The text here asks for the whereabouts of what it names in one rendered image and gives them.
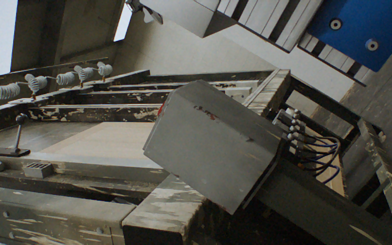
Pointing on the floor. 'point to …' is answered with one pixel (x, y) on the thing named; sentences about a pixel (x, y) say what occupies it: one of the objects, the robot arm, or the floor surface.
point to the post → (323, 210)
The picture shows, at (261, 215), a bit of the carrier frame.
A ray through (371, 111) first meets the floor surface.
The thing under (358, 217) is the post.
